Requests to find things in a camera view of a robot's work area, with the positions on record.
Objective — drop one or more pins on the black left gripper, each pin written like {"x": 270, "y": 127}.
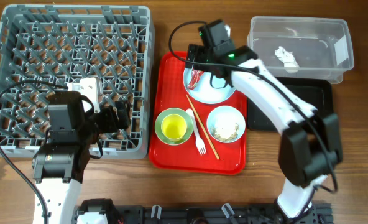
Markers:
{"x": 111, "y": 124}

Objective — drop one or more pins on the red snack wrapper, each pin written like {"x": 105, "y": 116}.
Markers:
{"x": 195, "y": 78}

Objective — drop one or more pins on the yellow plastic cup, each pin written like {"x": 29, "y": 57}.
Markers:
{"x": 174, "y": 127}

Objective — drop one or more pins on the white tissue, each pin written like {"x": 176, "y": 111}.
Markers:
{"x": 289, "y": 62}

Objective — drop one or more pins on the light blue small bowl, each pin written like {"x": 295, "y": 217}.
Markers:
{"x": 226, "y": 114}

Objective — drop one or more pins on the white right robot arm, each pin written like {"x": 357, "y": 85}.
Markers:
{"x": 310, "y": 145}

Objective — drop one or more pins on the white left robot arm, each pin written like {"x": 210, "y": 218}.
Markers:
{"x": 59, "y": 164}

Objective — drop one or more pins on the grey plastic dishwasher rack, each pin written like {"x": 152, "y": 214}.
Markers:
{"x": 43, "y": 47}

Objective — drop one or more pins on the clear plastic waste bin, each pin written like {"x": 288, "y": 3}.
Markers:
{"x": 311, "y": 40}

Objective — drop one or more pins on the black food waste tray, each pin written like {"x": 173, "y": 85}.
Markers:
{"x": 316, "y": 92}

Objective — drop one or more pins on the large light blue plate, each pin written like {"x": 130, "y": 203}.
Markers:
{"x": 207, "y": 93}

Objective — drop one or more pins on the green saucer bowl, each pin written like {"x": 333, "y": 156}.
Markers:
{"x": 158, "y": 124}

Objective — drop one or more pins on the red plastic tray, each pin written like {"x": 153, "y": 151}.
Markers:
{"x": 170, "y": 93}

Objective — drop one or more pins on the white plastic fork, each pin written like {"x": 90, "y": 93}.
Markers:
{"x": 200, "y": 145}

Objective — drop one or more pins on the rice and nut leftovers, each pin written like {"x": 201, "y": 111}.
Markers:
{"x": 225, "y": 132}

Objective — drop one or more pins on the wooden chopstick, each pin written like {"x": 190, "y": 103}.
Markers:
{"x": 203, "y": 127}

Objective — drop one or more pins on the white bin label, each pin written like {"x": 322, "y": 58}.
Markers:
{"x": 341, "y": 50}

